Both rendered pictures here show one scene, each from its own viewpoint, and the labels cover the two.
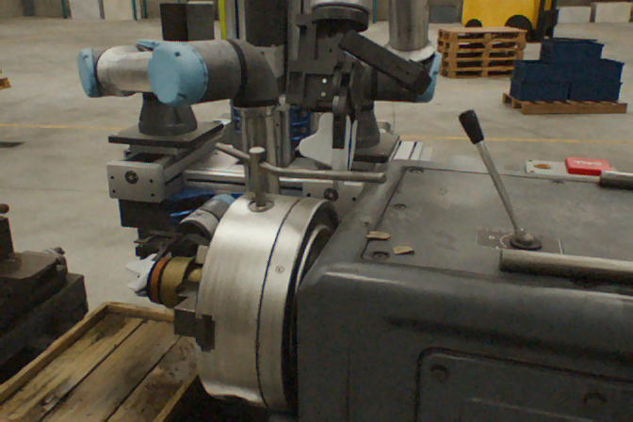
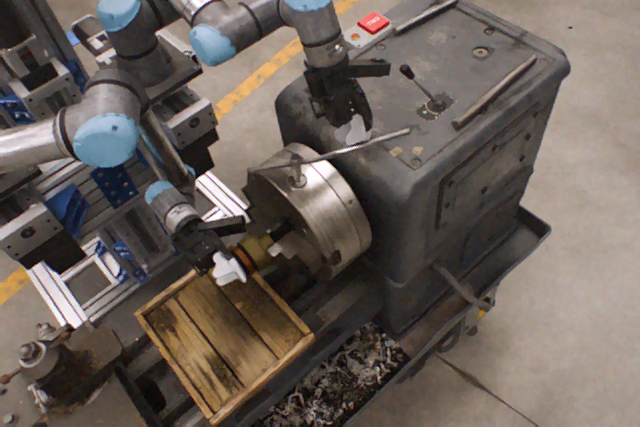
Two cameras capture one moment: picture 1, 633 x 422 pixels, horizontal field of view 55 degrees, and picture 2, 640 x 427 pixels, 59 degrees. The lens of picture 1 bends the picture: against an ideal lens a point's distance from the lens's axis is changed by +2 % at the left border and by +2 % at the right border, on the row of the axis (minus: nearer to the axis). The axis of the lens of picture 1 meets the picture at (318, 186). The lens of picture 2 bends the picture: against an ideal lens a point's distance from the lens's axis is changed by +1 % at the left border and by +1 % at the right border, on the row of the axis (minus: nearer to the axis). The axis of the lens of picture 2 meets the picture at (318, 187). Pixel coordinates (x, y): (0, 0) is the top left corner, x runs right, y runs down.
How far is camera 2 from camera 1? 0.93 m
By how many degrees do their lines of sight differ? 51
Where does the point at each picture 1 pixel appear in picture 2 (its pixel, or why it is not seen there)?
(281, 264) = (349, 199)
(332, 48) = (340, 81)
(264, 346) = (363, 237)
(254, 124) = (147, 123)
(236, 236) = (315, 206)
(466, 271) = (451, 140)
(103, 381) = (226, 338)
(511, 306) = (475, 142)
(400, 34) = not seen: outside the picture
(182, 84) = (131, 145)
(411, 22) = not seen: outside the picture
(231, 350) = (349, 253)
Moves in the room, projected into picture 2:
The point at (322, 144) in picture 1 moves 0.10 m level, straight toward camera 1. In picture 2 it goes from (357, 132) to (402, 151)
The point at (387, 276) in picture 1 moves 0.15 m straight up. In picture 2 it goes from (433, 168) to (438, 118)
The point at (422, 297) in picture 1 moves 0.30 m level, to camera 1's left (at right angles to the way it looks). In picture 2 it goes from (449, 165) to (378, 275)
